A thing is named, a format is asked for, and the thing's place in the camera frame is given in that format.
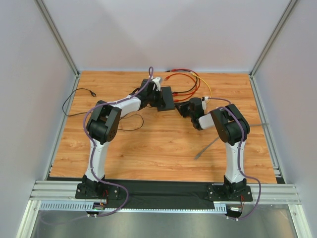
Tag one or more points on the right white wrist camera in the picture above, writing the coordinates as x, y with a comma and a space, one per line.
205, 100

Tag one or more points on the left aluminium frame post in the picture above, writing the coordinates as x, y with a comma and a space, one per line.
56, 34

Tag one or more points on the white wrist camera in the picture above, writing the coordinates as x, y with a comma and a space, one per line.
205, 100
157, 81

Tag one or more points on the black network switch box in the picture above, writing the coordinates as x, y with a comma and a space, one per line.
165, 100

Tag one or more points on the front aluminium rail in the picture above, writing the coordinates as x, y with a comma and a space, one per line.
65, 190

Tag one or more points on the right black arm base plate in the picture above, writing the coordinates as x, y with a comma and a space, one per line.
224, 192

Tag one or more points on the black cloth strip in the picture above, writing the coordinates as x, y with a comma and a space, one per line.
164, 195

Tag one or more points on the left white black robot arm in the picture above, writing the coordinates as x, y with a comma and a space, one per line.
102, 122

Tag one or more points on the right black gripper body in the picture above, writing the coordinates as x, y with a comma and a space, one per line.
184, 109

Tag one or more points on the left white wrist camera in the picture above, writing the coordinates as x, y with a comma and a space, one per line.
157, 81

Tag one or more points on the right aluminium frame post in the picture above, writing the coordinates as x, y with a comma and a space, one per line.
271, 40

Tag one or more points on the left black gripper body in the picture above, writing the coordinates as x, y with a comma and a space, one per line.
161, 98

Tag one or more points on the aluminium frame post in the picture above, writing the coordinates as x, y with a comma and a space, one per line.
56, 34
271, 40

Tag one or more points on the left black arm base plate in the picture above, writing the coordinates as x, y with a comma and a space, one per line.
97, 191

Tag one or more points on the grey slotted cable duct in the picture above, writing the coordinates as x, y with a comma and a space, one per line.
91, 207

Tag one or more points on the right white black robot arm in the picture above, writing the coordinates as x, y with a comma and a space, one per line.
232, 129

